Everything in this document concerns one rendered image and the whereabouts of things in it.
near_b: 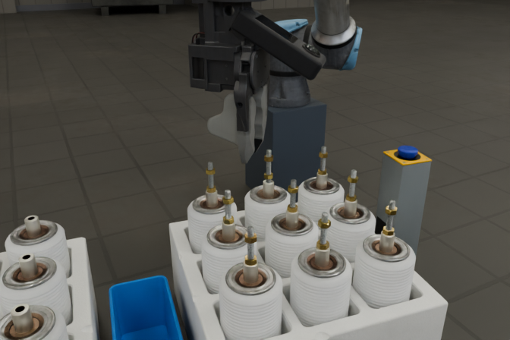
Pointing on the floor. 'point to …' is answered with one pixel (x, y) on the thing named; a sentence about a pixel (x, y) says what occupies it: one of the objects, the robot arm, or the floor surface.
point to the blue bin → (143, 310)
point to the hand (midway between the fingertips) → (254, 148)
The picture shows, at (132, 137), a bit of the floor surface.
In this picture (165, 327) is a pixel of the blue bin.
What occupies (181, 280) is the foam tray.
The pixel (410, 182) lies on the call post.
